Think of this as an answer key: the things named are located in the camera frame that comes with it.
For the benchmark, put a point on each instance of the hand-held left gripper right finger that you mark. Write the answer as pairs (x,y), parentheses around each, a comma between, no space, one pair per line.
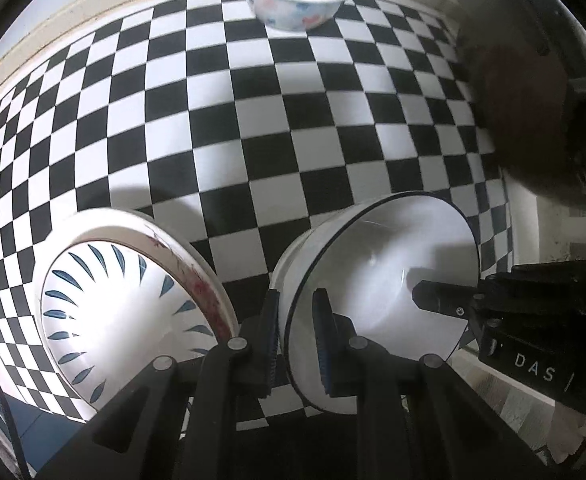
(323,342)

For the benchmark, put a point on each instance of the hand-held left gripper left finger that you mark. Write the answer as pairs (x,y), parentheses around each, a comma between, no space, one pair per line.
(271,332)

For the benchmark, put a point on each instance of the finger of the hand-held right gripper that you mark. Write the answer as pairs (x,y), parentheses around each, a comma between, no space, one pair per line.
(443,300)

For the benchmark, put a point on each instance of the white bowl with dark rim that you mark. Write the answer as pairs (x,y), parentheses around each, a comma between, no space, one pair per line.
(373,280)

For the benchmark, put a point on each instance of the white plate with pink flowers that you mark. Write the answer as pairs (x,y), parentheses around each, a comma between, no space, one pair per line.
(200,280)

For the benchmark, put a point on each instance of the white plate with blue stripes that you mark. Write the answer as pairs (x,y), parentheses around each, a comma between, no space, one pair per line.
(118,320)

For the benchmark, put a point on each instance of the black and white checkered mat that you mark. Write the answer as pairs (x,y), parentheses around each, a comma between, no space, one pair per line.
(283,125)

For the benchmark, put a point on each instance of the dark brown rice cooker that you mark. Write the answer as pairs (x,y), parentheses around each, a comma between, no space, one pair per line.
(518,85)

